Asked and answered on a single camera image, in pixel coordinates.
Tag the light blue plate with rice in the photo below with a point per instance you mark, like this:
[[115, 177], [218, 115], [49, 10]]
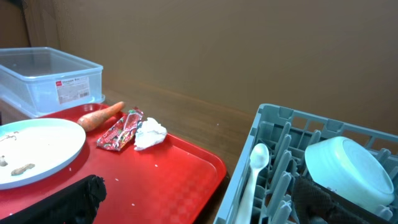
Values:
[[34, 149]]

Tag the grey dishwasher rack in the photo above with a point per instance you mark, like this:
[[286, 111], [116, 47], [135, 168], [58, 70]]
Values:
[[287, 133]]

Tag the white plastic spoon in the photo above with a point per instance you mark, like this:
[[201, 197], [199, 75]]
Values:
[[259, 159]]

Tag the pale green bowl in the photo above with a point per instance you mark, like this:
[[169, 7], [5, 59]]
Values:
[[343, 165]]

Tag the white tissue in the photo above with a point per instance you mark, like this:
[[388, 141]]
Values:
[[149, 134]]

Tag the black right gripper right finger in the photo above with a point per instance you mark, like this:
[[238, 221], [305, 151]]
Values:
[[314, 203]]

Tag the orange carrot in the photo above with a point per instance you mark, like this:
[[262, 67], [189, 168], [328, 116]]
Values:
[[91, 121]]

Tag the clear plastic bin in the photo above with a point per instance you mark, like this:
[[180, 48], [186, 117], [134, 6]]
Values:
[[41, 80]]

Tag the red serving tray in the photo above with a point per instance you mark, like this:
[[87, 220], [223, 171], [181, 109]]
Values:
[[168, 183]]

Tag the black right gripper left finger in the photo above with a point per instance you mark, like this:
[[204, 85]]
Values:
[[75, 204]]

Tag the red snack wrapper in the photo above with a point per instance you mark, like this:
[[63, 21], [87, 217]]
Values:
[[116, 137]]

